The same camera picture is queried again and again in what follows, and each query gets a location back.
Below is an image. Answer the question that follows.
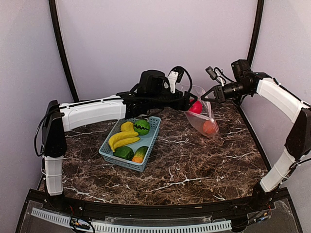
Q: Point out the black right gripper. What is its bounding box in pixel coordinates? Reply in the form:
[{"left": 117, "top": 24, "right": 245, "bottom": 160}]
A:
[{"left": 201, "top": 80, "right": 252, "bottom": 103}]

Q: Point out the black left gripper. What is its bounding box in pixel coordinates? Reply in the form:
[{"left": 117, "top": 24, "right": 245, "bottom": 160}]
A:
[{"left": 149, "top": 89, "right": 199, "bottom": 112}]

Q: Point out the red toy apple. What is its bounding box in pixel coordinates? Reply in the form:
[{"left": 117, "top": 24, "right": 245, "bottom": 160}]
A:
[{"left": 189, "top": 99, "right": 203, "bottom": 114}]

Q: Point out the clear zip top bag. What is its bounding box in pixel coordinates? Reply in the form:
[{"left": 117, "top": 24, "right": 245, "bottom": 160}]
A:
[{"left": 184, "top": 85, "right": 219, "bottom": 137}]

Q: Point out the orange toy orange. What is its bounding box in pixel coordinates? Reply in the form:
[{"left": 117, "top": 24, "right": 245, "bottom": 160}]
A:
[{"left": 203, "top": 120, "right": 217, "bottom": 134}]

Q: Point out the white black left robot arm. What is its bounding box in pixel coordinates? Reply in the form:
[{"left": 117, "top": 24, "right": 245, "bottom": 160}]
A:
[{"left": 36, "top": 90, "right": 190, "bottom": 212}]

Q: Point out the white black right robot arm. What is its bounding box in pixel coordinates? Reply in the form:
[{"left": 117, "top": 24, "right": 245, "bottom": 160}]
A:
[{"left": 200, "top": 71, "right": 311, "bottom": 193}]

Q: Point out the green toy watermelon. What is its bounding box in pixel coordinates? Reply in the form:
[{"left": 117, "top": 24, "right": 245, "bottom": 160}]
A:
[{"left": 134, "top": 120, "right": 150, "bottom": 135}]

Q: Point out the yellow toy lemon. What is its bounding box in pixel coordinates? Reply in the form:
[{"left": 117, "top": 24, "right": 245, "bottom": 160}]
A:
[{"left": 121, "top": 121, "right": 134, "bottom": 132}]

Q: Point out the yellow toy banana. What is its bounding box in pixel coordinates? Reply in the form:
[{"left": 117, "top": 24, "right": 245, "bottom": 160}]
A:
[
  {"left": 108, "top": 131, "right": 138, "bottom": 150},
  {"left": 112, "top": 136, "right": 140, "bottom": 152}
]

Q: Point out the light blue plastic basket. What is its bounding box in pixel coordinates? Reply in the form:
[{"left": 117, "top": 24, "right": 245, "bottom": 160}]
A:
[{"left": 99, "top": 116, "right": 161, "bottom": 172}]

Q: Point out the green orange toy mango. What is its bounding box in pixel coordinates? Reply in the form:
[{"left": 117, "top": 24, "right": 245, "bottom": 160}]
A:
[{"left": 132, "top": 146, "right": 148, "bottom": 163}]

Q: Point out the green toy bell pepper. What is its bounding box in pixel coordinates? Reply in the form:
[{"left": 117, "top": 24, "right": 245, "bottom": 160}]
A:
[{"left": 113, "top": 146, "right": 134, "bottom": 161}]

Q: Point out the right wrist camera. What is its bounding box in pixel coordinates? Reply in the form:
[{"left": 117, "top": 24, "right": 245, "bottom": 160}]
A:
[{"left": 231, "top": 59, "right": 251, "bottom": 80}]

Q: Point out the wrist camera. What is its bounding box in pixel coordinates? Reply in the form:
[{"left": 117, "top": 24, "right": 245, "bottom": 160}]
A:
[
  {"left": 138, "top": 70, "right": 165, "bottom": 94},
  {"left": 231, "top": 59, "right": 251, "bottom": 80}
]

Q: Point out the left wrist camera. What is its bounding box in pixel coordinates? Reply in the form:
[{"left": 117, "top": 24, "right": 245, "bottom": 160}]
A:
[{"left": 138, "top": 70, "right": 165, "bottom": 94}]

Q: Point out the black right frame post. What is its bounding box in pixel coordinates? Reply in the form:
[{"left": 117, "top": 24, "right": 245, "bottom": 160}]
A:
[{"left": 247, "top": 0, "right": 264, "bottom": 66}]

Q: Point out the black frame post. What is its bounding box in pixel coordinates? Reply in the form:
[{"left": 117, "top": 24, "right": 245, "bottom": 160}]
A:
[
  {"left": 48, "top": 0, "right": 80, "bottom": 102},
  {"left": 247, "top": 0, "right": 264, "bottom": 66}
]

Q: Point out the black left frame post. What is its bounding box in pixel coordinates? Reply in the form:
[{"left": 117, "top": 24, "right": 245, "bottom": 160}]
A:
[{"left": 48, "top": 0, "right": 80, "bottom": 102}]

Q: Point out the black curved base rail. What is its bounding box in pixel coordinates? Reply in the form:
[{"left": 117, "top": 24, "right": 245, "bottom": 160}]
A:
[{"left": 26, "top": 189, "right": 288, "bottom": 229}]

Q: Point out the white slotted cable duct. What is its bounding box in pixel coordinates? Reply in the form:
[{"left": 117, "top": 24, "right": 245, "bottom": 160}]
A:
[{"left": 31, "top": 208, "right": 232, "bottom": 233}]

